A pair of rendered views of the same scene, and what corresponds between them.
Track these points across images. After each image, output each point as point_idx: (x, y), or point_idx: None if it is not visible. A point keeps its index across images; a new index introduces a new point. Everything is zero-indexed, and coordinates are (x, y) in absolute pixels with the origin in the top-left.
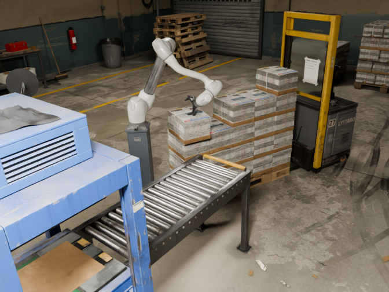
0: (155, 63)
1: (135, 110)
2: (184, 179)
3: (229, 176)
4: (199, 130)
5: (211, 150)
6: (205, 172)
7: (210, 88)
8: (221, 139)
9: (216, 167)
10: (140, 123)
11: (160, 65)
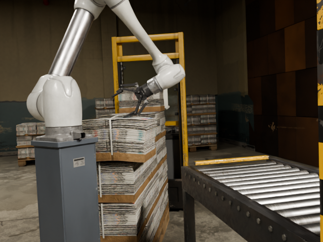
0: (77, 21)
1: (73, 96)
2: (252, 180)
3: (275, 166)
4: (151, 138)
5: (144, 181)
6: (245, 171)
7: (170, 62)
8: (146, 163)
9: (238, 166)
10: (80, 127)
11: (86, 24)
